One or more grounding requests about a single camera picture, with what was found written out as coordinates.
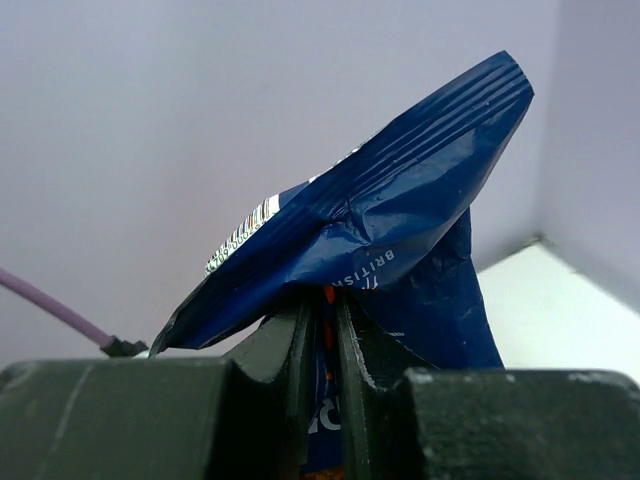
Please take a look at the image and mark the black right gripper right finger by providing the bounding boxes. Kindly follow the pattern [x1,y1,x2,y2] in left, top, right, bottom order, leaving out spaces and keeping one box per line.
[336,292,434,479]

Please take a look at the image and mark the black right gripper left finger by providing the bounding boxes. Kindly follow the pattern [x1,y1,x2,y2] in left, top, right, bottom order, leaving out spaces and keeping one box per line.
[219,292,314,479]

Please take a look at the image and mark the blue Burts chip bag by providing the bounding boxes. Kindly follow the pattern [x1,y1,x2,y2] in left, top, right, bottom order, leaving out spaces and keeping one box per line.
[153,51,534,477]

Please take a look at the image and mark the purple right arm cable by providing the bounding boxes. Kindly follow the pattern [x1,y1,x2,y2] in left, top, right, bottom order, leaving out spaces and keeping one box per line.
[0,266,149,359]

